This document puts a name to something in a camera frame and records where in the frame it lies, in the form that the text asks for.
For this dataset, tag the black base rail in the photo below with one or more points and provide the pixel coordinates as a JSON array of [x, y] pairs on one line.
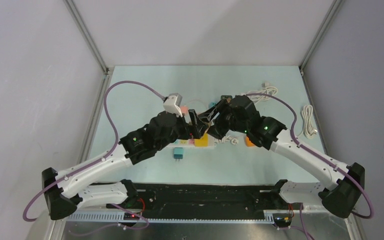
[[206, 202]]

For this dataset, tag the dark green dragon adapter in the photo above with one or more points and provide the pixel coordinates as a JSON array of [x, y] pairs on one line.
[[226, 97]]

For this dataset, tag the teal blue power strip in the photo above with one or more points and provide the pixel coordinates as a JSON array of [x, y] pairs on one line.
[[212, 104]]

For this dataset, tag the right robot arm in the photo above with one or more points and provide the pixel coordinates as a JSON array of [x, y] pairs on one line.
[[342, 184]]

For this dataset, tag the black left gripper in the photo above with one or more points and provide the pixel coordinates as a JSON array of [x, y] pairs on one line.
[[196, 130]]

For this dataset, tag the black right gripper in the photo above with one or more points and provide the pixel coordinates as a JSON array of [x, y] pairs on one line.
[[217, 129]]

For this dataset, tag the small teal plug adapter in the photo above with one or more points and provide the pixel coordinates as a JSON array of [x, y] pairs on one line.
[[178, 153]]

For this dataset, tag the pink usb charger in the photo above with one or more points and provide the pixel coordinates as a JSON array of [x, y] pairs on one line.
[[184, 110]]

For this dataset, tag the yellow cube socket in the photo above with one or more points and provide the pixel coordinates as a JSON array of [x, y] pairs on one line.
[[202, 142]]

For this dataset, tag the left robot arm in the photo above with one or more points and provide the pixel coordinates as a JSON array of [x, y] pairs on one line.
[[66, 191]]

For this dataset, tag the white multicolour power strip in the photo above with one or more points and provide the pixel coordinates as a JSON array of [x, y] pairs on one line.
[[189, 144]]

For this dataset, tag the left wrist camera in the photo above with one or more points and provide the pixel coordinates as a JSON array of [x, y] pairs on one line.
[[172, 104]]

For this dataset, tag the orange power strip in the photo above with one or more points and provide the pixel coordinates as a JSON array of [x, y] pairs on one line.
[[248, 142]]

